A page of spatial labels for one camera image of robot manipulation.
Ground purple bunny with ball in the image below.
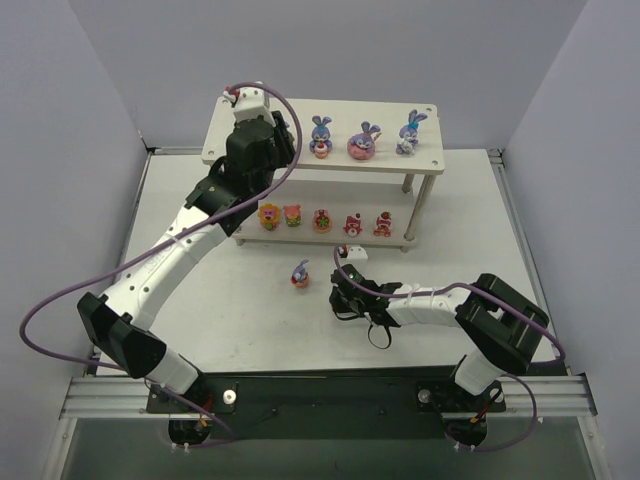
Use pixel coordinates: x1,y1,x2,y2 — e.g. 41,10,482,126
309,115,333,159

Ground orange lion toy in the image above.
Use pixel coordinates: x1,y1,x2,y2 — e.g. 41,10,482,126
258,203,280,231

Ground pink bear burger toy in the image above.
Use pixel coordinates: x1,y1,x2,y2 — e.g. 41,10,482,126
283,204,302,228

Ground purple bunny pink cake toy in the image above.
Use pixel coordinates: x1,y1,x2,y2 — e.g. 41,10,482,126
346,121,381,161

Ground red white bear toy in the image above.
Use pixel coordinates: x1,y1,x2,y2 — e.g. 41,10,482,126
343,212,363,238

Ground pink bear clover toy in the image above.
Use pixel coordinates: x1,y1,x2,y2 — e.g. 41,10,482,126
312,209,332,234

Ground red white strawberry toy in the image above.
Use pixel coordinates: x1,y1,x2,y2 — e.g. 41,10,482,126
373,211,392,238

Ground purple bunny blue ears toy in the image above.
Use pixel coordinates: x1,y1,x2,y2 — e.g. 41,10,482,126
395,109,428,155

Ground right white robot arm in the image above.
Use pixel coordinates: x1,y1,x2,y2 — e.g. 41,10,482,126
329,264,549,396

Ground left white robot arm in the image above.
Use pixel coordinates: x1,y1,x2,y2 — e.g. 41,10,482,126
77,111,295,405

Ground wooden two-tier shelf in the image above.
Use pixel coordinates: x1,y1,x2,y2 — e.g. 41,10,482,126
200,95,446,254

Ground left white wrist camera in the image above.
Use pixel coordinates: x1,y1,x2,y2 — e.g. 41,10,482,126
223,87,275,126

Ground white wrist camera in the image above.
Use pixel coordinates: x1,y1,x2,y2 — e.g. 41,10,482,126
337,244,368,264
223,87,275,126

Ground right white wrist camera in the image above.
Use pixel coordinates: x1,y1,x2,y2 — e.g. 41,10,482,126
337,244,368,264

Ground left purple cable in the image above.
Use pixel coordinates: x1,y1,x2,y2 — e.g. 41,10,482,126
18,80,305,449

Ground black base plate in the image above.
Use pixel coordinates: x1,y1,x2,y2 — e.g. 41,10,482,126
89,367,521,441

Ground aluminium frame rail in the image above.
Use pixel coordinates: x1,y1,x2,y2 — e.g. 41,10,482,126
59,376,597,419

